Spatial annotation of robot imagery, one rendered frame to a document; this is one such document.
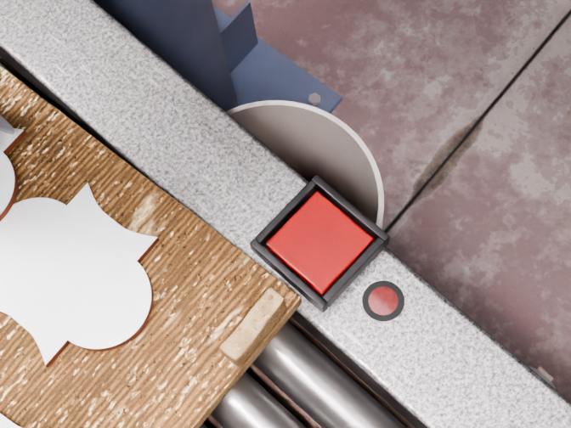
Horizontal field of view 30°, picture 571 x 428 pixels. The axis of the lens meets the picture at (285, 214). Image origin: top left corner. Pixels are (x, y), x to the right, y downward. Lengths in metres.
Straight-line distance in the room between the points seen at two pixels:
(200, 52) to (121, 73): 0.67
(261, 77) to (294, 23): 0.13
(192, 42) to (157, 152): 0.68
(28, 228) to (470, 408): 0.36
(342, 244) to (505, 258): 1.00
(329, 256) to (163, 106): 0.19
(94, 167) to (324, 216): 0.18
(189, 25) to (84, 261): 0.73
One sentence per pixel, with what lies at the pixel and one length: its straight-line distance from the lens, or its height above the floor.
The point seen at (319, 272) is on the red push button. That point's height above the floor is 0.93.
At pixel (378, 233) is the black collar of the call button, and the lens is 0.81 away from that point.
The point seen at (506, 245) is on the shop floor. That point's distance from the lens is 1.80.
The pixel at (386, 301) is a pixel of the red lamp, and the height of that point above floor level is 0.92.
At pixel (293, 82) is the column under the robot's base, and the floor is 0.01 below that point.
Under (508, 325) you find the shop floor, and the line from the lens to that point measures 1.77.
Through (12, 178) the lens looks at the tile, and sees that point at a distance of 0.85.
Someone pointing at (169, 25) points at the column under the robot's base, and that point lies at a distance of 1.47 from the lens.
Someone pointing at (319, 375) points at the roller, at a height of 0.92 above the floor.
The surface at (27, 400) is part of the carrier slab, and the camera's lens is 0.81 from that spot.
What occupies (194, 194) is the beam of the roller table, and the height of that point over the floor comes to 0.91.
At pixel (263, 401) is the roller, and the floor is 0.92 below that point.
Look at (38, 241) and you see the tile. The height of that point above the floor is 0.94.
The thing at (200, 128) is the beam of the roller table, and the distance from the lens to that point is 0.87.
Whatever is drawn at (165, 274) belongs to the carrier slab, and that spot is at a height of 0.94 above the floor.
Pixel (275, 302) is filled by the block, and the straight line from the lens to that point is 0.77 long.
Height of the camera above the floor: 1.70
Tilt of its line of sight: 70 degrees down
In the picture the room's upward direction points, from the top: 12 degrees counter-clockwise
